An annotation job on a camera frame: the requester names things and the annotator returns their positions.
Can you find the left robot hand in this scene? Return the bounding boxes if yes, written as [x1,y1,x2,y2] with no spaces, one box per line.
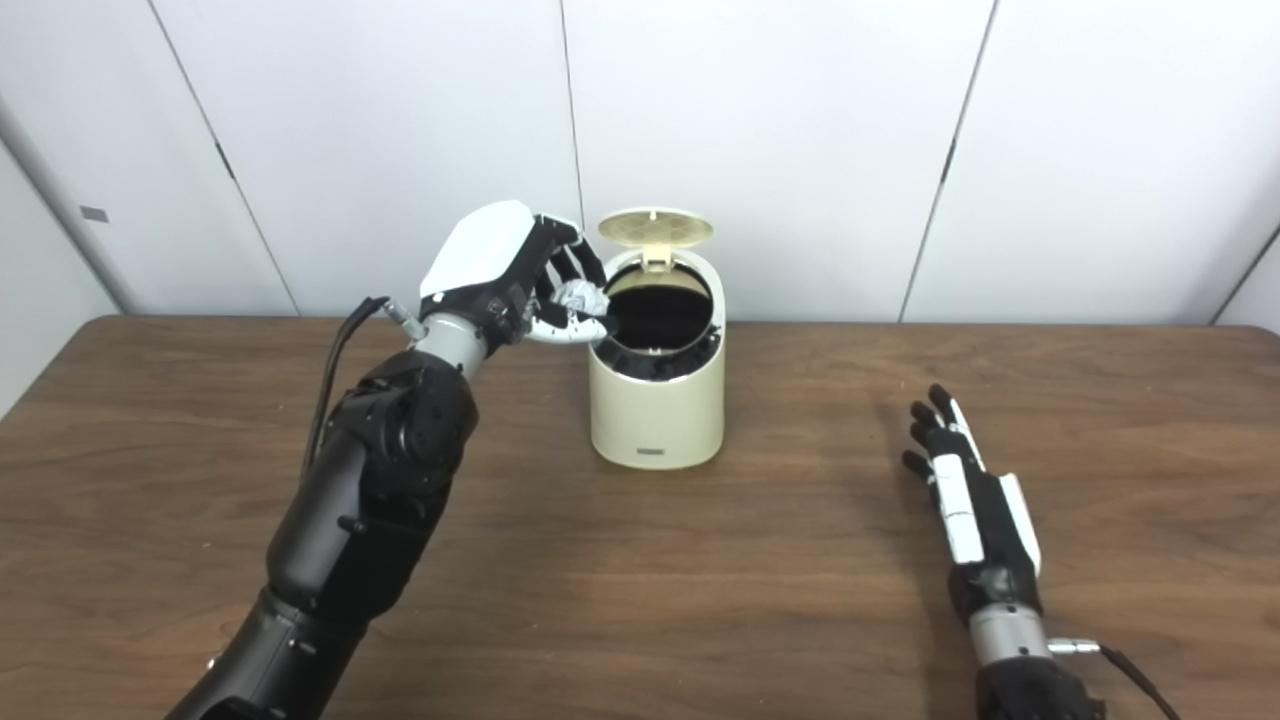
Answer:
[418,200,613,346]

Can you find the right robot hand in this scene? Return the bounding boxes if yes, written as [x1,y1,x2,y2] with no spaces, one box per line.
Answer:
[902,384,1043,621]

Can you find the white paper ball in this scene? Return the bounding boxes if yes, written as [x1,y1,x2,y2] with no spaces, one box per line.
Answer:
[550,280,611,321]

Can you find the cream-colored lidded bin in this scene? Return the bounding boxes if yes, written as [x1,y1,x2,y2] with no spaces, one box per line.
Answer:
[588,207,727,471]

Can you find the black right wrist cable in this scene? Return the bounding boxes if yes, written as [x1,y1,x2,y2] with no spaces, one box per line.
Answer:
[1048,638,1181,720]

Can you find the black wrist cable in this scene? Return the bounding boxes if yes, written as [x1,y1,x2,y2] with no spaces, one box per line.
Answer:
[1048,638,1181,720]
[300,295,426,481]

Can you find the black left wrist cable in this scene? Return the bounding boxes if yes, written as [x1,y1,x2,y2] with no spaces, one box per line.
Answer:
[300,295,426,481]

